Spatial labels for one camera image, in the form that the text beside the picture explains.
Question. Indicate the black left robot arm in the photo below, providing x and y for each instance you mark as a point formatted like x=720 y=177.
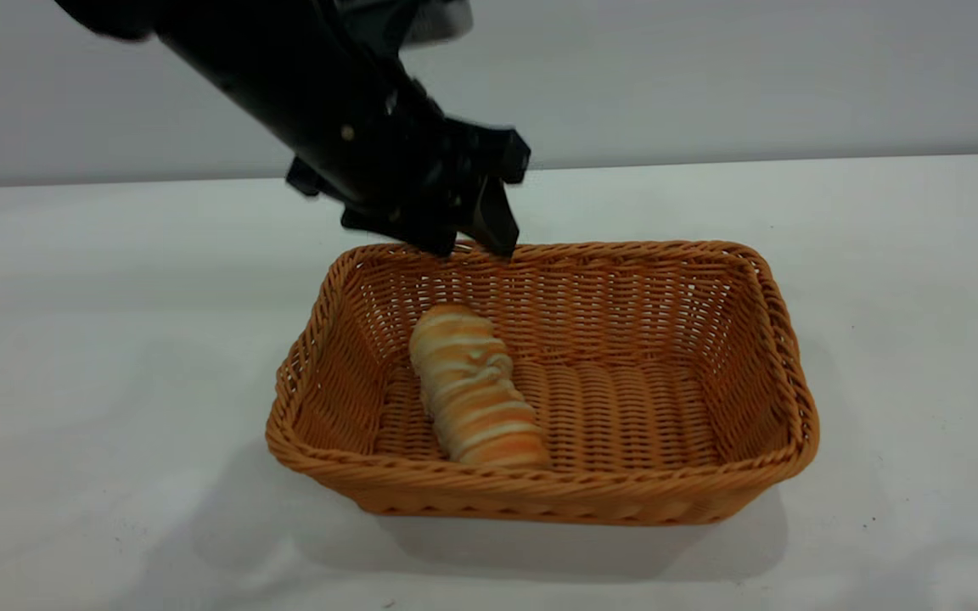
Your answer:
x=268 y=76

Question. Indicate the woven orange wicker basket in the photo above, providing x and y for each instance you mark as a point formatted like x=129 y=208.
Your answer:
x=625 y=407

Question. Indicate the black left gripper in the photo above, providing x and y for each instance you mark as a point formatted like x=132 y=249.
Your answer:
x=421 y=170

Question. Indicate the striped long bread roll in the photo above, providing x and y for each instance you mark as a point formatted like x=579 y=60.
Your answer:
x=472 y=390

